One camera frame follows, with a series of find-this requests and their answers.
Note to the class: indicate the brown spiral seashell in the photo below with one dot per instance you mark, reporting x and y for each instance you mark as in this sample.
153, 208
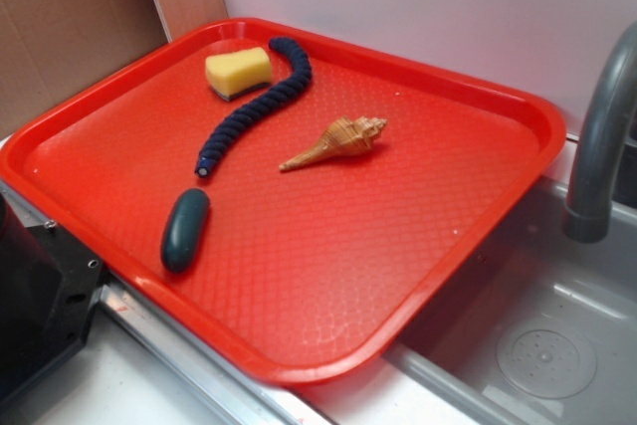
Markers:
345, 137

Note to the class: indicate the yellow sponge with grey base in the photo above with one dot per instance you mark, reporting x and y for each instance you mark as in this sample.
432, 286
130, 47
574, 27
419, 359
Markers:
231, 75

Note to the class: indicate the dark green oval soap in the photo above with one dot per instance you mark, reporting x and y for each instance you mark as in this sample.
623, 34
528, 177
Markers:
183, 230

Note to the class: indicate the red plastic tray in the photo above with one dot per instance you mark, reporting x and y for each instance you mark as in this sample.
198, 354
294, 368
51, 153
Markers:
301, 276

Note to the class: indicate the grey sink faucet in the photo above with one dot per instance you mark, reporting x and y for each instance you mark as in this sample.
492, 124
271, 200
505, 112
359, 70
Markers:
604, 166

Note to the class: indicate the grey plastic sink basin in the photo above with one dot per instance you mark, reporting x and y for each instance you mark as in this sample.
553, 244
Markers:
533, 329

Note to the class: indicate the brown cardboard panel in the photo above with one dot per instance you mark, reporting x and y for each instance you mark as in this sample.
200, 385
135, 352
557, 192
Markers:
53, 49

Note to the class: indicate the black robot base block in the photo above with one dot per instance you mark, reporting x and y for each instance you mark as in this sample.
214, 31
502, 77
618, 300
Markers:
50, 285

